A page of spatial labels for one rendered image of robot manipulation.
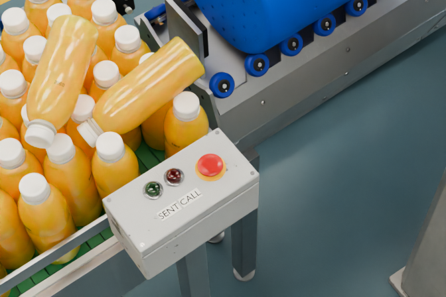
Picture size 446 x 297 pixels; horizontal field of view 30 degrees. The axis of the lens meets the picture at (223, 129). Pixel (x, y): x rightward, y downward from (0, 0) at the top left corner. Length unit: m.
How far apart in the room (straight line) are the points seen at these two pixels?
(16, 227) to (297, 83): 0.58
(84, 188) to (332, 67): 0.55
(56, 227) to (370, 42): 0.71
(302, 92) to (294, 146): 0.94
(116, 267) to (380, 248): 1.12
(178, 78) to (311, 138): 1.33
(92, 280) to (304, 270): 1.03
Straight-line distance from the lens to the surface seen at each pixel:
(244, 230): 1.99
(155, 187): 1.15
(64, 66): 1.21
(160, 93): 1.21
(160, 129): 1.37
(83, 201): 1.30
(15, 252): 1.32
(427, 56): 2.73
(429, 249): 2.02
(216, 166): 1.16
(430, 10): 1.71
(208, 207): 1.14
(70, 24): 1.25
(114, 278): 1.42
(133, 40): 1.31
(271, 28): 1.32
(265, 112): 1.52
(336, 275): 2.30
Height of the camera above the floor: 2.11
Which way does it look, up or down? 57 degrees down
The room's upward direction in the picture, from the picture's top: 2 degrees counter-clockwise
